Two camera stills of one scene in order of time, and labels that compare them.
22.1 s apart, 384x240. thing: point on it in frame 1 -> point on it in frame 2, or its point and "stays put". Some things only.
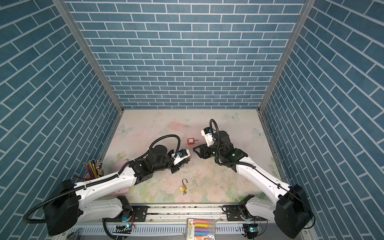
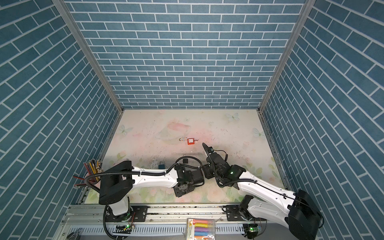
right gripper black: [203, 149] -> [206, 168]
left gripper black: [177, 167] -> [180, 193]
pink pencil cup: [93, 169] stays put
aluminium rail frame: [169, 222] stays put
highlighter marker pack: [200, 229] stays put
